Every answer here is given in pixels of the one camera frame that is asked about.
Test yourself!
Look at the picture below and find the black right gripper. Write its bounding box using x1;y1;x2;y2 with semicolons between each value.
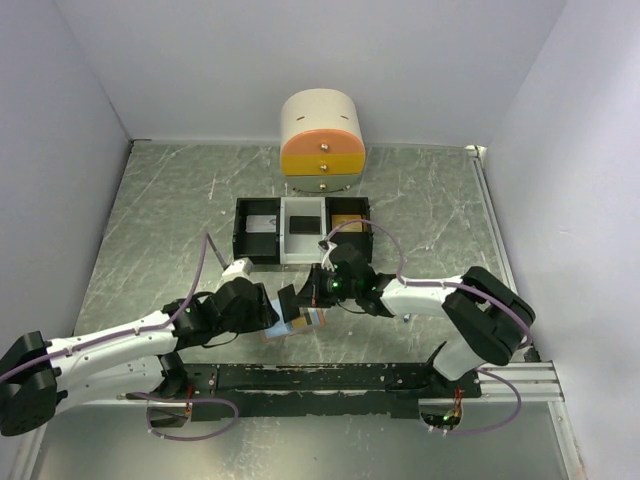
291;263;359;308

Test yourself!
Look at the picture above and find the orange leather card holder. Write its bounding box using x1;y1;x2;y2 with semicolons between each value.
261;301;326;342

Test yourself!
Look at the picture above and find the gold card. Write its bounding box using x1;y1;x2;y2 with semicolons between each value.
286;309;325;335
331;215;366;233

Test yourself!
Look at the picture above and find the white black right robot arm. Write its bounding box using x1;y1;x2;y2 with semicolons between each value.
281;244;535;398

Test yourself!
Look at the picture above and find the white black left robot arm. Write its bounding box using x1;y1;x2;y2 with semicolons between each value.
1;278;279;437

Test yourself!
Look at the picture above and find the black card in tray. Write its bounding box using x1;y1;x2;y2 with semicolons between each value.
289;215;322;235

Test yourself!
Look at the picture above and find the gold card in tray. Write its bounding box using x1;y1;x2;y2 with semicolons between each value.
331;215;366;233

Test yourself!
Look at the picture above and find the white card in tray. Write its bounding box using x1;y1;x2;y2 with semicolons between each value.
245;215;278;233

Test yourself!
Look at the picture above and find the three-compartment black white tray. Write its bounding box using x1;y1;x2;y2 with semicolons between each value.
232;196;373;265

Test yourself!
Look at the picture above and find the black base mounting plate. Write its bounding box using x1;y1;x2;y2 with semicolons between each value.
144;363;481;419

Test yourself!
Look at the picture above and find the round cream drawer cabinet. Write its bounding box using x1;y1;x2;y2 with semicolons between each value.
280;88;366;193

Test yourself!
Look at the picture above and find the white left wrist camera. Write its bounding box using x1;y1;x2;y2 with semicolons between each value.
221;258;253;281

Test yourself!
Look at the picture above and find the aluminium rail front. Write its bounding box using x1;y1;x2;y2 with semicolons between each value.
34;363;565;405

